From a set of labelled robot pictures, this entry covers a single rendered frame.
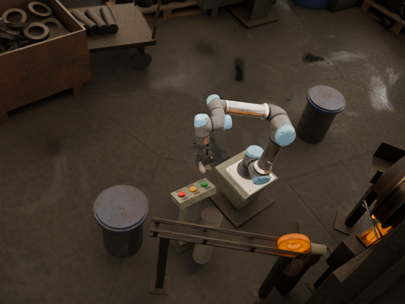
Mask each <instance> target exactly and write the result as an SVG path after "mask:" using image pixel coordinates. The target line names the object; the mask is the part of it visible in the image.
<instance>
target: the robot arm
mask: <svg viewBox="0 0 405 304"><path fill-rule="evenodd" d="M207 107H208V108H209V112H210V116H211V117H210V118H209V117H208V115H206V114H198V115H196V116H195V118H194V126H195V140H196V143H194V144H193V145H191V146H190V147H191V149H192V150H194V149H195V150H196V149H198V151H197V152H196V153H195V164H196V166H197V167H198V169H199V170H200V171H201V172H202V173H205V171H206V169H209V170H211V167H210V165H209V163H212V162H213V161H215V155H214V153H213V152H211V151H210V148H211V145H210V133H209V132H212V131H220V130H226V129H229V128H231V127H232V120H231V116H230V115H240V116H250V117H256V118H261V119H262V120H266V121H268V123H269V125H270V128H271V131H270V133H269V141H268V143H267V145H266V147H265V149H264V150H263V149H262V148H260V147H259V146H256V145H252V146H249V147H248V148H247V150H246V152H245V155H244V157H243V160H242V161H241V162H239V164H238V166H237V173H238V175H240V176H241V177H242V178H244V179H247V180H252V181H253V183H254V184H255V185H263V184H265V183H268V182H269V181H270V180H271V176H270V175H269V174H270V173H271V171H272V164H273V162H274V160H275V158H276V157H277V155H278V153H279V152H280V150H281V148H282V147H283V146H287V145H289V144H290V143H292V142H293V141H294V139H295V137H296V134H295V129H294V127H293V126H292V124H291V121H290V119H289V117H288V115H287V113H286V112H285V111H284V110H283V109H282V108H280V107H278V106H275V105H273V104H266V103H264V104H253V103H243V102H238V101H229V100H221V99H220V97H219V96H218V95H211V96H209V97H208V98H207ZM225 114H229V115H225Z"/></svg>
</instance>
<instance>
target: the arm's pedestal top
mask: <svg viewBox="0 0 405 304"><path fill-rule="evenodd" d="M245 152H246V150H245V151H243V152H241V153H239V154H237V155H236V156H234V157H232V158H231V159H228V160H227V161H225V162H223V163H221V164H220V165H218V166H216V167H215V172H216V173H217V174H218V175H219V176H220V177H221V178H222V179H223V181H224V182H225V183H226V184H227V185H228V186H229V187H230V188H231V189H232V190H233V191H234V192H235V193H236V194H237V195H238V197H239V198H240V199H241V200H242V201H243V202H245V201H247V200H248V199H250V198H251V197H253V196H255V195H256V194H258V193H259V192H260V191H262V190H264V189H265V188H267V187H268V186H270V185H272V184H273V183H275V182H276V181H277V179H278V177H277V176H276V175H275V174H274V173H273V172H271V174H272V175H273V176H274V177H275V180H273V181H272V182H270V183H268V184H267V185H265V186H264V187H262V188H260V189H259V190H258V191H256V192H255V193H253V194H251V195H250V196H249V195H248V194H247V193H246V192H245V191H244V190H243V189H242V188H241V187H240V186H239V185H238V184H237V183H236V182H235V181H234V180H233V179H232V177H231V176H230V175H229V174H228V173H227V172H226V171H225V169H226V168H228V167H229V166H231V165H233V164H234V163H236V162H238V161H240V160H242V159H243V157H244V155H245Z"/></svg>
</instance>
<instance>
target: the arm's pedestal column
mask: <svg viewBox="0 0 405 304"><path fill-rule="evenodd" d="M212 184H213V185H215V186H216V193H215V194H213V195H211V196H209V199H210V200H211V201H212V202H213V203H214V204H215V206H216V207H217V208H218V209H219V210H220V211H221V212H222V213H223V215H224V216H225V217H226V218H227V219H228V221H229V222H230V223H231V224H232V225H233V226H234V227H235V228H236V229H237V228H238V227H239V226H241V225H243V224H244V223H246V222H247V221H248V220H250V219H252V218H253V217H255V216H256V215H257V214H259V213H260V212H261V211H263V210H265V209H266V208H267V207H269V206H270V205H272V204H274V203H275V200H274V199H273V198H272V197H271V196H270V195H269V194H268V193H267V192H266V191H265V190H262V191H260V192H259V193H258V194H256V195H255V196H253V197H251V198H250V199H248V200H247V201H245V202H243V201H242V200H241V199H240V198H239V197H238V195H237V194H236V193H235V192H234V191H233V190H232V189H231V188H230V187H229V186H228V185H227V184H226V183H225V182H224V181H223V179H222V178H219V179H217V180H215V181H214V182H212Z"/></svg>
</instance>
